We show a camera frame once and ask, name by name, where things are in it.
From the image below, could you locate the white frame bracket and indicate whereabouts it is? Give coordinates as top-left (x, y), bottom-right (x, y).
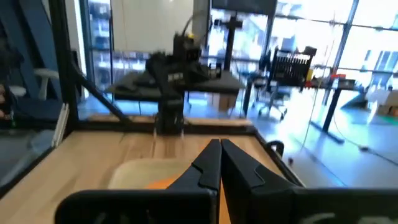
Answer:
top-left (50, 102), bottom-right (70, 147)

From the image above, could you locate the white round chair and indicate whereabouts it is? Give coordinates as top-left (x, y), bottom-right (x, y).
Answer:
top-left (8, 68), bottom-right (60, 101)

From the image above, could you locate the cardboard box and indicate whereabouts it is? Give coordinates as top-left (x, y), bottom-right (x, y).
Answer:
top-left (206, 92), bottom-right (239, 112)

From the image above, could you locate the black table clamp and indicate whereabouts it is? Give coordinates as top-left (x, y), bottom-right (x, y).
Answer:
top-left (265, 140), bottom-right (285, 158)

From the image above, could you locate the orange round plate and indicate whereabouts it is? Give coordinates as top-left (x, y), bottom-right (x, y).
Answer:
top-left (144, 174), bottom-right (233, 224)

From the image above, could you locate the black office chair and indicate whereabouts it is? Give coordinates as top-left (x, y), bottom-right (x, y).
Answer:
top-left (257, 45), bottom-right (318, 121)

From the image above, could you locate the black aluminium table frame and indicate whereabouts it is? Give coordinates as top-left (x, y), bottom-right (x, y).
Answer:
top-left (0, 0), bottom-right (306, 200)

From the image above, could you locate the dark grey desk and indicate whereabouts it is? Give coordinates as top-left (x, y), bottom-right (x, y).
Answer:
top-left (104, 70), bottom-right (247, 103)

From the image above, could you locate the beige rectangular tray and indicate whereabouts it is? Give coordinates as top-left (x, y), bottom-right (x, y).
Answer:
top-left (107, 157), bottom-right (200, 190)

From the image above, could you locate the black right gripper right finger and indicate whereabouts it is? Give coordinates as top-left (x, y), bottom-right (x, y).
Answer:
top-left (220, 138), bottom-right (398, 224)

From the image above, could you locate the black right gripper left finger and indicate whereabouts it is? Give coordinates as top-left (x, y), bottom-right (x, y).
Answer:
top-left (55, 138), bottom-right (223, 224)

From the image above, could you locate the black-legged side table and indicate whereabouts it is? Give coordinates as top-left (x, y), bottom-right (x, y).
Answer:
top-left (304, 73), bottom-right (365, 144)

